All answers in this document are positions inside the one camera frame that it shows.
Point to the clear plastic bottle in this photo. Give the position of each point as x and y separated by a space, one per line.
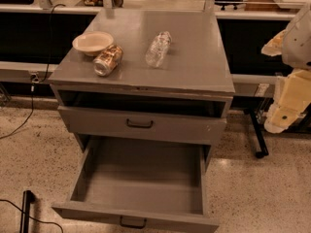
158 49

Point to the white bowl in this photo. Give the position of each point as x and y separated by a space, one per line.
92 43

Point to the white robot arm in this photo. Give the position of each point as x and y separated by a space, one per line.
296 49

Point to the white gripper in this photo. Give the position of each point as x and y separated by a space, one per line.
298 48

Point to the grey open lower drawer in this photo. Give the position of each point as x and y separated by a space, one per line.
160 181

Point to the black lower drawer handle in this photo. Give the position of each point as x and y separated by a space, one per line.
134 223

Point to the black upper drawer handle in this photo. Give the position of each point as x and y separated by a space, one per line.
133 124

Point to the black stand foot left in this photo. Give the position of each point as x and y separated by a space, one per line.
27 199

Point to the black drawer handle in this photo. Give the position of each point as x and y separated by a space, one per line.
134 223
133 124

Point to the black table leg right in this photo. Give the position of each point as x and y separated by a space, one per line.
263 152

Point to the orange soda can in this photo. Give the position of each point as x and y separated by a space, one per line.
108 60

